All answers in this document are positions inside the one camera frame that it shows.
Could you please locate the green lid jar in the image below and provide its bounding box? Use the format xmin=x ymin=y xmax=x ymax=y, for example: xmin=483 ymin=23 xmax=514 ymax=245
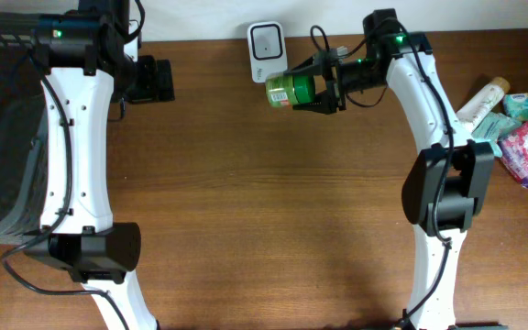
xmin=265 ymin=74 xmax=315 ymax=107

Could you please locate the green white pocket tissue pack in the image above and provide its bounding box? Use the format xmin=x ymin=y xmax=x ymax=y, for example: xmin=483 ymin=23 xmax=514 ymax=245
xmin=502 ymin=93 xmax=528 ymax=122

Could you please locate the white tube package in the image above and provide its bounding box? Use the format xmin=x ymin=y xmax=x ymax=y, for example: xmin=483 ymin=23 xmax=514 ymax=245
xmin=456 ymin=77 xmax=511 ymax=132

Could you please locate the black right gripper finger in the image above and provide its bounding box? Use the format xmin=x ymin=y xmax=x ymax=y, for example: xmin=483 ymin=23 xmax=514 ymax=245
xmin=283 ymin=52 xmax=328 ymax=77
xmin=292 ymin=90 xmax=337 ymax=114

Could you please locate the grey plastic basket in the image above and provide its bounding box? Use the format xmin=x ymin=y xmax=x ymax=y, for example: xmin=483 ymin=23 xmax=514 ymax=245
xmin=0 ymin=13 xmax=48 ymax=244

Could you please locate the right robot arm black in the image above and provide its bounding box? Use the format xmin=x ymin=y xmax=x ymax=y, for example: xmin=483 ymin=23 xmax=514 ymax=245
xmin=283 ymin=8 xmax=494 ymax=329

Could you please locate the teal pouch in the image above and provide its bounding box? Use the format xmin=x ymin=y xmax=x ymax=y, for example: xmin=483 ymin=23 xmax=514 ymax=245
xmin=472 ymin=112 xmax=522 ymax=158

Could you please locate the white barcode scanner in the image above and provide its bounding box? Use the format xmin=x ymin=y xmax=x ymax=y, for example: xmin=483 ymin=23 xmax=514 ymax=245
xmin=247 ymin=21 xmax=288 ymax=83

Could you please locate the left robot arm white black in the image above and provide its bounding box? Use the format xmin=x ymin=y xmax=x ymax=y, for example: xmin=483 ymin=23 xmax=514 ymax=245
xmin=16 ymin=1 xmax=169 ymax=329

